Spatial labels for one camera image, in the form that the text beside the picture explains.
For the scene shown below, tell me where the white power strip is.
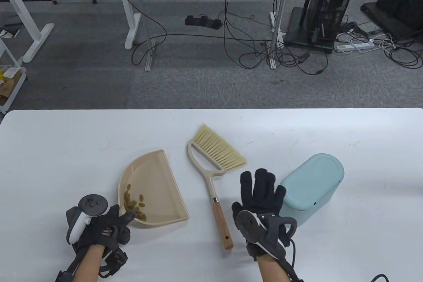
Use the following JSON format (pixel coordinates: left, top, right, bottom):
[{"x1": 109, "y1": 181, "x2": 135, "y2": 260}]
[{"x1": 335, "y1": 40, "x2": 376, "y2": 53}]

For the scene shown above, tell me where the person's left hand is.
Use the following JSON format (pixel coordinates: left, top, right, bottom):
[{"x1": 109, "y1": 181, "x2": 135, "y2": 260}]
[{"x1": 77, "y1": 204, "x2": 136, "y2": 253}]

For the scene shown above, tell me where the white legged desk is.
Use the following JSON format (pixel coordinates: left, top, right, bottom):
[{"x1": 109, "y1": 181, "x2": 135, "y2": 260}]
[{"x1": 81, "y1": 0, "x2": 322, "y2": 50}]

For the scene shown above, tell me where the black round tracker mount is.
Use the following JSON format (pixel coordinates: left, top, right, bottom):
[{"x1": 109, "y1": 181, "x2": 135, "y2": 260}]
[{"x1": 235, "y1": 210, "x2": 297, "y2": 260}]

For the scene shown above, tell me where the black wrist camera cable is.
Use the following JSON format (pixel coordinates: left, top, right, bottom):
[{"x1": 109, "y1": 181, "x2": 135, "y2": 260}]
[{"x1": 281, "y1": 238, "x2": 391, "y2": 282}]

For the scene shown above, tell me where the black computer tower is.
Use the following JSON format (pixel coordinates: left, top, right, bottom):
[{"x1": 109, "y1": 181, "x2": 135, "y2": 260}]
[{"x1": 284, "y1": 0, "x2": 356, "y2": 54}]

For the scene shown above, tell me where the white table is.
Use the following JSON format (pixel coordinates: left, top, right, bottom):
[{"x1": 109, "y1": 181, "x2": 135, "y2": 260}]
[{"x1": 0, "y1": 108, "x2": 423, "y2": 282}]

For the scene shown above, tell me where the tangle of black floor cables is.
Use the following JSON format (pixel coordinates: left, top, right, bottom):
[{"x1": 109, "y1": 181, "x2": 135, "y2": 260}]
[{"x1": 105, "y1": 0, "x2": 331, "y2": 76}]

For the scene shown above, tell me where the tangle of white cables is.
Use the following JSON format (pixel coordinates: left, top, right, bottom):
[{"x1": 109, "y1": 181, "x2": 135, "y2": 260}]
[{"x1": 372, "y1": 32, "x2": 423, "y2": 69}]

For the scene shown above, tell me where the wooden handled hand broom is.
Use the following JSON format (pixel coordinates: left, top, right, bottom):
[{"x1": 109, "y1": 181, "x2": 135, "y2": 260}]
[{"x1": 187, "y1": 124, "x2": 248, "y2": 251}]

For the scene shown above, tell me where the person's right hand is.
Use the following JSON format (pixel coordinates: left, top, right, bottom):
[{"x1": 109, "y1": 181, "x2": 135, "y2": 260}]
[{"x1": 231, "y1": 168, "x2": 295, "y2": 257}]

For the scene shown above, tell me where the person's right forearm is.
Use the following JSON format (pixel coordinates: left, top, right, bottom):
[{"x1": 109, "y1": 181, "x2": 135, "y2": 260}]
[{"x1": 257, "y1": 255, "x2": 294, "y2": 282}]

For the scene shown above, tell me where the beige plastic dustpan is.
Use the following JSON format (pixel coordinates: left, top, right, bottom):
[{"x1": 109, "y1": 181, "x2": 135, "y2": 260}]
[{"x1": 118, "y1": 150, "x2": 190, "y2": 229}]

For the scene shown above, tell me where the white and black controller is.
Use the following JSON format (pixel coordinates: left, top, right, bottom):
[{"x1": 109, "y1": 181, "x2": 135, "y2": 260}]
[{"x1": 66, "y1": 194, "x2": 109, "y2": 245}]

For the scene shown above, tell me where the mint green desktop trash can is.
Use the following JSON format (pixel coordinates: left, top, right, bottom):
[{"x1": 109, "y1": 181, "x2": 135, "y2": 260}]
[{"x1": 280, "y1": 153, "x2": 345, "y2": 228}]

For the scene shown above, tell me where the black power strip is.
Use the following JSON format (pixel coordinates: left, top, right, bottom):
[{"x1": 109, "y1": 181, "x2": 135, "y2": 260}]
[{"x1": 185, "y1": 15, "x2": 224, "y2": 30}]

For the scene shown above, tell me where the person's left forearm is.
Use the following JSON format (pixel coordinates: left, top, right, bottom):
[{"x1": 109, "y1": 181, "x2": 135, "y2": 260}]
[{"x1": 70, "y1": 245, "x2": 107, "y2": 282}]

